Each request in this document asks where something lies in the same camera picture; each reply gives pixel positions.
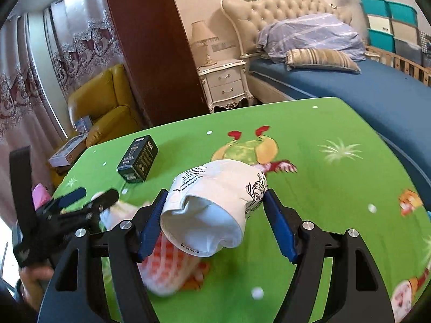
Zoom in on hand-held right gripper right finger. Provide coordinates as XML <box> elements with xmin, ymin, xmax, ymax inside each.
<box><xmin>264</xmin><ymin>188</ymin><xmax>394</xmax><ymax>323</ymax></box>

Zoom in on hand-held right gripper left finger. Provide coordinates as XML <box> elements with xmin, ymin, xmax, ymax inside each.
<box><xmin>39</xmin><ymin>188</ymin><xmax>169</xmax><ymax>323</ymax></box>

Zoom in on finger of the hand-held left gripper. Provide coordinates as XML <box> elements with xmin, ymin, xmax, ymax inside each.
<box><xmin>43</xmin><ymin>188</ymin><xmax>87</xmax><ymax>215</ymax></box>
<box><xmin>61</xmin><ymin>189</ymin><xmax>120</xmax><ymax>223</ymax></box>

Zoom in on white foam scraps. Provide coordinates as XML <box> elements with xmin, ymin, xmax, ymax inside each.
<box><xmin>91</xmin><ymin>192</ymin><xmax>155</xmax><ymax>232</ymax></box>

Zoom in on waste bin with pink bag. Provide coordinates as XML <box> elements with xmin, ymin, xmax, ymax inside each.
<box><xmin>31</xmin><ymin>182</ymin><xmax>52</xmax><ymax>210</ymax></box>

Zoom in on red white foam fruit net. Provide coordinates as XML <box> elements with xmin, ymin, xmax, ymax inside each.
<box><xmin>136</xmin><ymin>231</ymin><xmax>211</xmax><ymax>297</ymax></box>

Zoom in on white paper cup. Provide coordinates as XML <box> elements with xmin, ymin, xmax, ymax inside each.
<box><xmin>160</xmin><ymin>159</ymin><xmax>269</xmax><ymax>258</ymax></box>

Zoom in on person's left hand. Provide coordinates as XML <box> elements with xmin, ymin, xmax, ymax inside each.
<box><xmin>18</xmin><ymin>264</ymin><xmax>56</xmax><ymax>310</ymax></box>

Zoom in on flat cardboard box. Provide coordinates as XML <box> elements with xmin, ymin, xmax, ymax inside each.
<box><xmin>49</xmin><ymin>133</ymin><xmax>89</xmax><ymax>168</ymax></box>

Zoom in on dark green box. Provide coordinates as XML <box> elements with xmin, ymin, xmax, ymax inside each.
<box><xmin>117</xmin><ymin>135</ymin><xmax>159</xmax><ymax>184</ymax></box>

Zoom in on green printed tablecloth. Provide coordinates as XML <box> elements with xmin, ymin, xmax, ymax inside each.
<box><xmin>50</xmin><ymin>97</ymin><xmax>431</xmax><ymax>323</ymax></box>

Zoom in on small blue picture box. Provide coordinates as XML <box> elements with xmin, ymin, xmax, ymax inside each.
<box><xmin>73</xmin><ymin>116</ymin><xmax>93</xmax><ymax>134</ymax></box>

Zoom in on yellow leather armchair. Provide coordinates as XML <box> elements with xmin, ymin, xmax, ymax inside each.
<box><xmin>67</xmin><ymin>64</ymin><xmax>146</xmax><ymax>149</ymax></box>

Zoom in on lace patterned curtain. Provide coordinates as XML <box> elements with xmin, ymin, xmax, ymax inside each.
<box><xmin>0</xmin><ymin>5</ymin><xmax>120</xmax><ymax>209</ymax></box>

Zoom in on cream carved nightstand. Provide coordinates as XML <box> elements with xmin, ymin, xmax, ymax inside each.
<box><xmin>197</xmin><ymin>59</ymin><xmax>255</xmax><ymax>114</ymax></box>

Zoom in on dark brown wooden wardrobe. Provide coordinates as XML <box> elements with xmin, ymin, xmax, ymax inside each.
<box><xmin>101</xmin><ymin>0</ymin><xmax>210</xmax><ymax>129</ymax></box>

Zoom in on blue mattress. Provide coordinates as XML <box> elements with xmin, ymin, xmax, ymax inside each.
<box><xmin>248</xmin><ymin>57</ymin><xmax>431</xmax><ymax>174</ymax></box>

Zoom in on brown striped pillow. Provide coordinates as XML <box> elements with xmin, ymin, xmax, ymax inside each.
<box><xmin>286</xmin><ymin>48</ymin><xmax>362</xmax><ymax>75</ymax></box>

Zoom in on beige table lamp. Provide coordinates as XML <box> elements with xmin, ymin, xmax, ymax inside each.
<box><xmin>190</xmin><ymin>20</ymin><xmax>219</xmax><ymax>67</ymax></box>

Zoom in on purple striped duvet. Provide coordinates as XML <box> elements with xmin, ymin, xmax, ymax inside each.
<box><xmin>256</xmin><ymin>13</ymin><xmax>366</xmax><ymax>65</ymax></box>

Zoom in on beige tufted bed headboard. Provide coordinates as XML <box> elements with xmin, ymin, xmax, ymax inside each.
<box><xmin>220</xmin><ymin>0</ymin><xmax>353</xmax><ymax>59</ymax></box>

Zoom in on stack of plastic storage boxes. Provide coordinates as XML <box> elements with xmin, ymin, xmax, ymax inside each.
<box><xmin>359</xmin><ymin>0</ymin><xmax>423</xmax><ymax>64</ymax></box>

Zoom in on black white checkered bag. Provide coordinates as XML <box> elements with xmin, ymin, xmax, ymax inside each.
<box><xmin>419</xmin><ymin>30</ymin><xmax>431</xmax><ymax>55</ymax></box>

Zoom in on wooden bed rail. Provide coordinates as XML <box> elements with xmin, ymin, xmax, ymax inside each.
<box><xmin>365</xmin><ymin>44</ymin><xmax>431</xmax><ymax>87</ymax></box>

